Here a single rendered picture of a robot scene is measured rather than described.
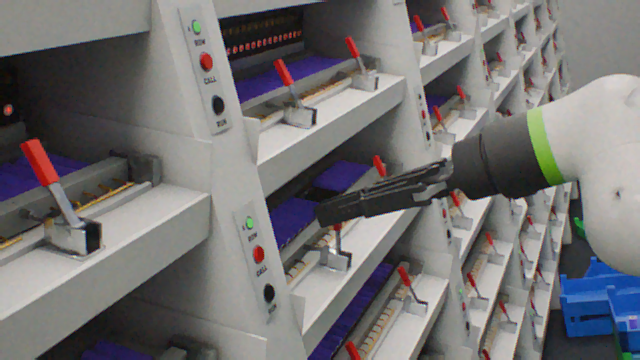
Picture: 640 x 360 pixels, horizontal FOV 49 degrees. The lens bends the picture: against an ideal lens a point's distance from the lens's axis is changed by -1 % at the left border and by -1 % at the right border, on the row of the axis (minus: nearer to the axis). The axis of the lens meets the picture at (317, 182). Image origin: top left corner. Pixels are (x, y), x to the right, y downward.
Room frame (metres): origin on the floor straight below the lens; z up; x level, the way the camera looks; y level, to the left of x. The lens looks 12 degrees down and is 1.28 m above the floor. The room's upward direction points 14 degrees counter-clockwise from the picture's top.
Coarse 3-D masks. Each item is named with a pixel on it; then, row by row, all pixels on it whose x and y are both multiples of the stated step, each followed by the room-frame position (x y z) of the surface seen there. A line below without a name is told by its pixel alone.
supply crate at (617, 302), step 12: (612, 288) 1.63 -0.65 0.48; (612, 300) 1.63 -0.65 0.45; (624, 300) 1.64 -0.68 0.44; (636, 300) 1.63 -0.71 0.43; (612, 312) 1.56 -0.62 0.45; (624, 312) 1.64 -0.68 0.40; (636, 312) 1.62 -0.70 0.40; (624, 324) 1.46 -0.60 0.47; (624, 336) 1.46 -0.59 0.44; (636, 336) 1.45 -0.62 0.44; (624, 348) 1.46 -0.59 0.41; (636, 348) 1.45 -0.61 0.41
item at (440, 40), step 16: (416, 16) 1.54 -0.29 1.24; (432, 16) 1.96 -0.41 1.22; (448, 16) 1.94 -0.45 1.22; (464, 16) 1.92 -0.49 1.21; (416, 32) 1.74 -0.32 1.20; (432, 32) 1.78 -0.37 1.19; (448, 32) 1.78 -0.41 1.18; (464, 32) 1.92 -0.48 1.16; (416, 48) 1.37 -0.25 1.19; (432, 48) 1.53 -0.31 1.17; (448, 48) 1.66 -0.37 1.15; (464, 48) 1.81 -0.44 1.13; (432, 64) 1.48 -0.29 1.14; (448, 64) 1.64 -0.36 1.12
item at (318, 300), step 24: (360, 144) 1.33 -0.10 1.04; (408, 168) 1.30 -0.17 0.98; (384, 216) 1.10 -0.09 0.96; (408, 216) 1.17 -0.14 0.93; (360, 240) 1.00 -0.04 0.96; (384, 240) 1.03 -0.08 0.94; (360, 264) 0.93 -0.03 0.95; (312, 288) 0.85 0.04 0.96; (336, 288) 0.85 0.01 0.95; (360, 288) 0.94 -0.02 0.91; (312, 312) 0.79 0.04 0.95; (336, 312) 0.85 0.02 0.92; (312, 336) 0.77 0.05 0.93
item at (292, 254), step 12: (372, 168) 1.26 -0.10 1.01; (360, 180) 1.19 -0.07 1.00; (372, 180) 1.21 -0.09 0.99; (312, 228) 0.98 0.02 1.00; (324, 228) 1.00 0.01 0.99; (300, 240) 0.93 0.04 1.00; (312, 240) 0.96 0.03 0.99; (324, 240) 0.97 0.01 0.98; (288, 252) 0.89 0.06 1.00; (300, 252) 0.92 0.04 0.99; (288, 264) 0.88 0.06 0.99
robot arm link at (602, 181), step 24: (624, 144) 0.67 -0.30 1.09; (600, 168) 0.67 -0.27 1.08; (624, 168) 0.65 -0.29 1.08; (600, 192) 0.65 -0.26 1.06; (624, 192) 0.63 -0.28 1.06; (600, 216) 0.63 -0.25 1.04; (624, 216) 0.61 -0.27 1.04; (600, 240) 0.63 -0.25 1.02; (624, 240) 0.61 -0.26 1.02; (624, 264) 0.62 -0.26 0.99
